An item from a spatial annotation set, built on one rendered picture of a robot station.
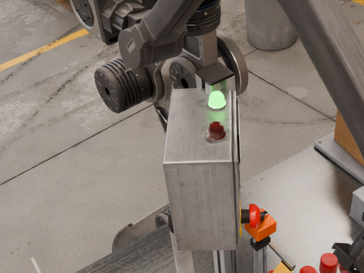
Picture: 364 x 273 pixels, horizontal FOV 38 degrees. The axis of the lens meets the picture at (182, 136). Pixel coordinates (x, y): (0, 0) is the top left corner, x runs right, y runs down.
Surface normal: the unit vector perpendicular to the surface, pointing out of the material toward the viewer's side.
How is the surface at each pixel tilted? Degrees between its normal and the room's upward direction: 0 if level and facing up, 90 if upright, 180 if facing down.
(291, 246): 0
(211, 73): 0
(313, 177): 0
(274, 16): 92
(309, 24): 77
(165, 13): 82
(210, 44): 90
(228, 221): 90
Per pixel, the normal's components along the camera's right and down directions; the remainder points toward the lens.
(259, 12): -0.50, 0.64
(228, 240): -0.06, 0.65
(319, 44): -0.77, 0.29
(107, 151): -0.10, -0.76
